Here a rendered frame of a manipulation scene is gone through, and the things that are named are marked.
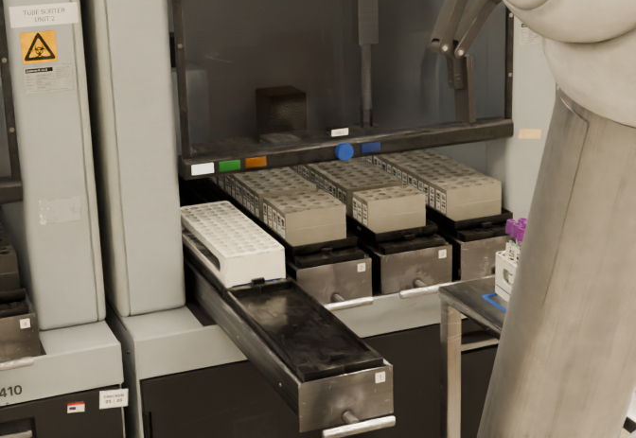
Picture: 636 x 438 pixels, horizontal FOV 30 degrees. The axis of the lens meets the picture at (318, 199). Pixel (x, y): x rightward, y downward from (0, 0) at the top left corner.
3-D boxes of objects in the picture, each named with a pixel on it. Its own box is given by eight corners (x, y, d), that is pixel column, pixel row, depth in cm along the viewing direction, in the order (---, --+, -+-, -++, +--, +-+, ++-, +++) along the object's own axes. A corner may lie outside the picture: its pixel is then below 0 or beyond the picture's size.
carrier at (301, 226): (343, 235, 206) (342, 201, 205) (347, 237, 205) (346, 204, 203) (280, 244, 202) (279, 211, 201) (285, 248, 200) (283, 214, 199)
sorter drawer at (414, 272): (249, 195, 262) (247, 155, 260) (308, 186, 267) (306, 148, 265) (392, 305, 197) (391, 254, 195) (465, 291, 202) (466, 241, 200)
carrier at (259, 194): (314, 214, 219) (313, 183, 217) (318, 217, 217) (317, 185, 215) (255, 222, 214) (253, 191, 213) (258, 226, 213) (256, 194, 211)
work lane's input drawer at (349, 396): (162, 272, 216) (159, 225, 213) (235, 261, 221) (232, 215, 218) (311, 449, 151) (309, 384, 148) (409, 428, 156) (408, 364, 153)
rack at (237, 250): (175, 240, 211) (173, 207, 209) (229, 233, 215) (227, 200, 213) (227, 295, 185) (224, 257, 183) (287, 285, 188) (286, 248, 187)
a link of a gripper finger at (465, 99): (473, 55, 120) (467, 56, 120) (476, 123, 122) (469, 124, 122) (458, 52, 123) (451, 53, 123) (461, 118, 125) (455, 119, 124)
